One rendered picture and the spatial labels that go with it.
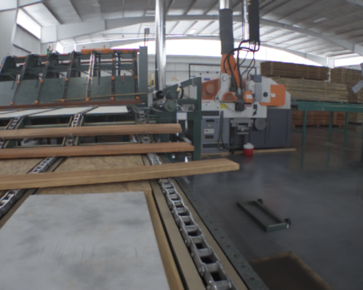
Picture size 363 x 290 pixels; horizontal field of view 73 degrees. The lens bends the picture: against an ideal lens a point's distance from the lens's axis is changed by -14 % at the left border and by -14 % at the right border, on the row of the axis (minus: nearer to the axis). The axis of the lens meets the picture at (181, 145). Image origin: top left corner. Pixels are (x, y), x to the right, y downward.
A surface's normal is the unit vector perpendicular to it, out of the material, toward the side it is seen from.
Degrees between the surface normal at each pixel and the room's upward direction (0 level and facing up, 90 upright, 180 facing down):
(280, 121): 90
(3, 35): 90
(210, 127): 90
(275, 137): 90
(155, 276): 0
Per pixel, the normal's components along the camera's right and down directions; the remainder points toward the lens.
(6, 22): 0.21, 0.17
